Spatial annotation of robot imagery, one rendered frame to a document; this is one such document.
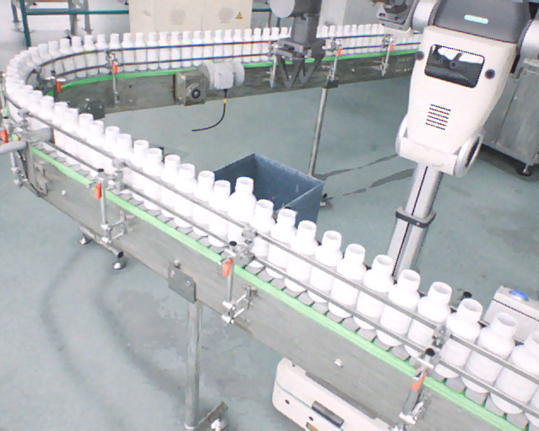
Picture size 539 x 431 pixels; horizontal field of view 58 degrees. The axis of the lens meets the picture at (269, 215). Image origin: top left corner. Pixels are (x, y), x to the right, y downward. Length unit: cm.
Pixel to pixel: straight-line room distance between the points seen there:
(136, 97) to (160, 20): 255
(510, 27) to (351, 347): 90
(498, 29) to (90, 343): 197
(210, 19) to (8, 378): 387
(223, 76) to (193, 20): 269
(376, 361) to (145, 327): 154
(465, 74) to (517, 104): 326
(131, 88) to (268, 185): 94
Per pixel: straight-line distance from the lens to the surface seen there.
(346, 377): 114
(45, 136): 166
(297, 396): 196
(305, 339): 114
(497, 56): 140
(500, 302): 110
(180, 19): 508
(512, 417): 105
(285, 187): 180
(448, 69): 143
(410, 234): 166
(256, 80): 282
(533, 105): 461
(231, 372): 225
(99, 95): 244
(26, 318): 258
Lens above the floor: 173
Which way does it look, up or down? 32 degrees down
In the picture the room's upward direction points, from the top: 7 degrees clockwise
